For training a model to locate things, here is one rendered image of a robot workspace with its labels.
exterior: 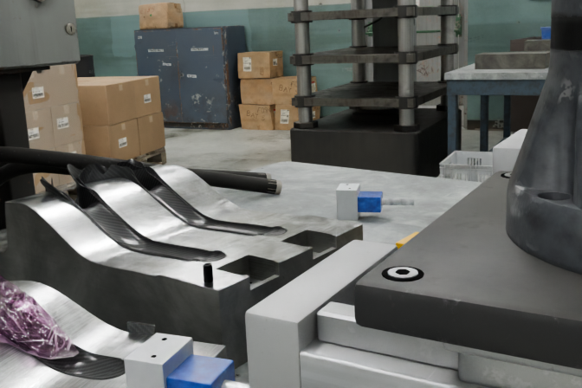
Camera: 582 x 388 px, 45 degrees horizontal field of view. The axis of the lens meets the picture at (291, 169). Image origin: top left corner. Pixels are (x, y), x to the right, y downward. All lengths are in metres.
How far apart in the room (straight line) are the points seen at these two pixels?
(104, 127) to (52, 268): 4.49
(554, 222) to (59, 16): 1.39
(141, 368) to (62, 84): 4.34
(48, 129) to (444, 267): 4.53
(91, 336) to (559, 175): 0.49
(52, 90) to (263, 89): 3.27
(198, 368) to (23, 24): 1.08
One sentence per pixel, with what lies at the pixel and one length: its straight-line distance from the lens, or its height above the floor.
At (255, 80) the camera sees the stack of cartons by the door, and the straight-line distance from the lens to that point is 7.61.
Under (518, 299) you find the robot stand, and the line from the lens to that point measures 0.27.
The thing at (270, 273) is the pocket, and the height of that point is 0.87.
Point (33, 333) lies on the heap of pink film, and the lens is 0.67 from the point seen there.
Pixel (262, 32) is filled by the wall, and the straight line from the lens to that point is 7.98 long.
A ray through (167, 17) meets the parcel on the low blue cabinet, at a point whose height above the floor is 1.24.
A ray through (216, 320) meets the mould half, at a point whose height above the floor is 0.86.
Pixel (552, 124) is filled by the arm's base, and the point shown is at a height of 1.09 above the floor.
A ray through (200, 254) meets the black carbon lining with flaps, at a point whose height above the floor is 0.88.
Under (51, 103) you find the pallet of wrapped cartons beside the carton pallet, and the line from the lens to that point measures 4.80.
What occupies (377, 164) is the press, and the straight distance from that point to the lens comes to 4.71.
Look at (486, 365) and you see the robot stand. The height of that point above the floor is 0.99.
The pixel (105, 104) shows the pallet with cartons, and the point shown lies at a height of 0.60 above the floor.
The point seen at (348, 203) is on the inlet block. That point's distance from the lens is 1.21.
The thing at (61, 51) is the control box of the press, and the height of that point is 1.10.
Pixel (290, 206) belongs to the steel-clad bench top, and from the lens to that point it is 1.32.
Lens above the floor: 1.14
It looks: 12 degrees down
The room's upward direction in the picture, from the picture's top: 3 degrees counter-clockwise
